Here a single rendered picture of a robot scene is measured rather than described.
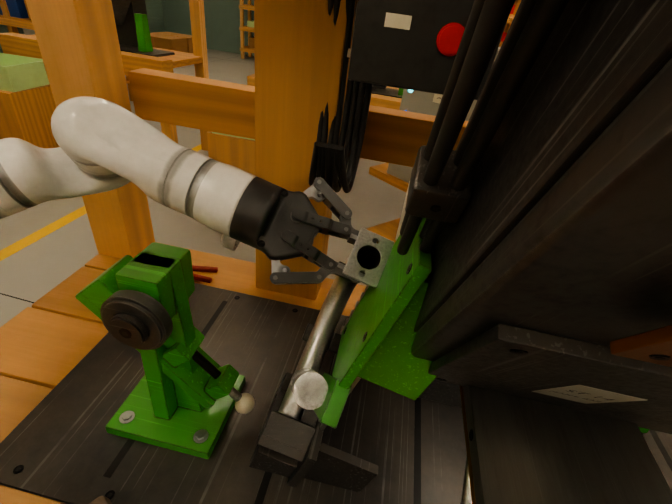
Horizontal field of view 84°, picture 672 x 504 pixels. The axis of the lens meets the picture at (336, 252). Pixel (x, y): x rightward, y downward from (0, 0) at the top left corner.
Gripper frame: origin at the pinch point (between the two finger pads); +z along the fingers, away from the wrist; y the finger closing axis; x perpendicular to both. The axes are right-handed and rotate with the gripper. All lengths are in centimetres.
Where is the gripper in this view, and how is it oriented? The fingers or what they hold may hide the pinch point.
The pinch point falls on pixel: (358, 257)
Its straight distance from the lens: 43.1
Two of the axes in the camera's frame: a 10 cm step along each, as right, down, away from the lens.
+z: 9.1, 4.1, 0.5
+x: -1.2, 1.5, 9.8
